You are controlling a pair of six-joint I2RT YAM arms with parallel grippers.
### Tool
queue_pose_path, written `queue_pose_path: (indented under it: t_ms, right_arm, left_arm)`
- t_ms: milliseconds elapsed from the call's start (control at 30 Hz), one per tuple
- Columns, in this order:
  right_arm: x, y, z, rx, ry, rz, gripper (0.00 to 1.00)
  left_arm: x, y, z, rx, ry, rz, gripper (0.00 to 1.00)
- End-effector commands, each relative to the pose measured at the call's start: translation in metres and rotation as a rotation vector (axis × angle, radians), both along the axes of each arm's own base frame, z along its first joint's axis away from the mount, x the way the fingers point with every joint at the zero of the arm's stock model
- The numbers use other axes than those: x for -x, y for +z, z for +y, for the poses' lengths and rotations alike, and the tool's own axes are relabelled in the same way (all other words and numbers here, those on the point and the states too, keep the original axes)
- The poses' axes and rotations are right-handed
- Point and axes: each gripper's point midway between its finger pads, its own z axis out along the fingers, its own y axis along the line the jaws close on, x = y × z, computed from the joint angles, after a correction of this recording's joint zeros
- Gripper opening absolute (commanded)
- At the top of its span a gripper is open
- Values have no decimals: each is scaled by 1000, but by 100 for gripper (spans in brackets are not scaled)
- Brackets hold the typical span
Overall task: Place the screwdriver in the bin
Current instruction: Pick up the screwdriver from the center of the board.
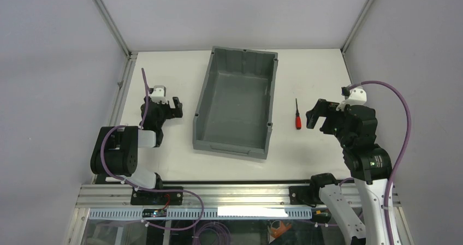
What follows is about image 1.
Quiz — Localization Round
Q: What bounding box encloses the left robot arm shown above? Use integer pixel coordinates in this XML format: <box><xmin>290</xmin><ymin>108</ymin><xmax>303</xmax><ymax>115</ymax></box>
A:
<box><xmin>90</xmin><ymin>97</ymin><xmax>183</xmax><ymax>190</ymax></box>

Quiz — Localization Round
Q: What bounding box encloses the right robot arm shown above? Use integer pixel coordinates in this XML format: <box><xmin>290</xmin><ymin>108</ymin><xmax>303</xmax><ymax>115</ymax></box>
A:
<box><xmin>306</xmin><ymin>99</ymin><xmax>401</xmax><ymax>244</ymax></box>

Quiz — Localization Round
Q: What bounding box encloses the orange object under table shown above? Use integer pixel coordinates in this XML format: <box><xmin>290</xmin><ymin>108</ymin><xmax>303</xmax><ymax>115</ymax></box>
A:
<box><xmin>268</xmin><ymin>220</ymin><xmax>292</xmax><ymax>243</ymax></box>

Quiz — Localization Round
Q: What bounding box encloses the coiled purple cable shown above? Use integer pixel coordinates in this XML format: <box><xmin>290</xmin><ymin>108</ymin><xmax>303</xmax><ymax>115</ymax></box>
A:
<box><xmin>192</xmin><ymin>222</ymin><xmax>232</xmax><ymax>245</ymax></box>

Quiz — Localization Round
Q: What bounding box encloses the grey plastic bin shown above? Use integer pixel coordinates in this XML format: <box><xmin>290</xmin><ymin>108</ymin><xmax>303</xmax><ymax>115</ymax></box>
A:
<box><xmin>192</xmin><ymin>46</ymin><xmax>278</xmax><ymax>159</ymax></box>

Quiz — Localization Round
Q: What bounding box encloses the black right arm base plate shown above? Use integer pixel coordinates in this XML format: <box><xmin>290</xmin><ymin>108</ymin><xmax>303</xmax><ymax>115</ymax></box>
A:
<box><xmin>288</xmin><ymin>186</ymin><xmax>323</xmax><ymax>207</ymax></box>

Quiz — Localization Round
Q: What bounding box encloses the aluminium frame rail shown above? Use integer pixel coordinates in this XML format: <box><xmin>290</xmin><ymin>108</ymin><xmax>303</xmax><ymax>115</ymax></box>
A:
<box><xmin>75</xmin><ymin>183</ymin><xmax>401</xmax><ymax>210</ymax></box>

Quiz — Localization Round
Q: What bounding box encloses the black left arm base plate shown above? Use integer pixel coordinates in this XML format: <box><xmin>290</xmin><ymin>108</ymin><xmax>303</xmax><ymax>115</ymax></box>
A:
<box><xmin>130</xmin><ymin>186</ymin><xmax>183</xmax><ymax>206</ymax></box>

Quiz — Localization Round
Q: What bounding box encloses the white slotted cable duct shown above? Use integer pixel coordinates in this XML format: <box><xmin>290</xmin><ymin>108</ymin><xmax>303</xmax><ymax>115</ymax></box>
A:
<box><xmin>88</xmin><ymin>206</ymin><xmax>312</xmax><ymax>221</ymax></box>

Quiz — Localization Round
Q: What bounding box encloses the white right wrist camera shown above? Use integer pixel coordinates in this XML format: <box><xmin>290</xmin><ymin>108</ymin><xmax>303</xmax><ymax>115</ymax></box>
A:
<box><xmin>336</xmin><ymin>86</ymin><xmax>367</xmax><ymax>111</ymax></box>

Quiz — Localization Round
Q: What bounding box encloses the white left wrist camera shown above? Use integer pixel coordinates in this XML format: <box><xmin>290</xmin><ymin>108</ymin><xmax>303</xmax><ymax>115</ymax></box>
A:
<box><xmin>149</xmin><ymin>85</ymin><xmax>168</xmax><ymax>104</ymax></box>

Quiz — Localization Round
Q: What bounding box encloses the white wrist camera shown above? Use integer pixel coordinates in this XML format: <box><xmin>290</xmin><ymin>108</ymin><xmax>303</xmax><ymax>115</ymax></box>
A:
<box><xmin>149</xmin><ymin>85</ymin><xmax>168</xmax><ymax>104</ymax></box>
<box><xmin>336</xmin><ymin>86</ymin><xmax>367</xmax><ymax>111</ymax></box>

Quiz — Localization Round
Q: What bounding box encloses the red handled screwdriver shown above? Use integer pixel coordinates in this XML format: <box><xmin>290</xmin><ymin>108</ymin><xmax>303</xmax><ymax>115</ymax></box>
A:
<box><xmin>295</xmin><ymin>99</ymin><xmax>302</xmax><ymax>130</ymax></box>

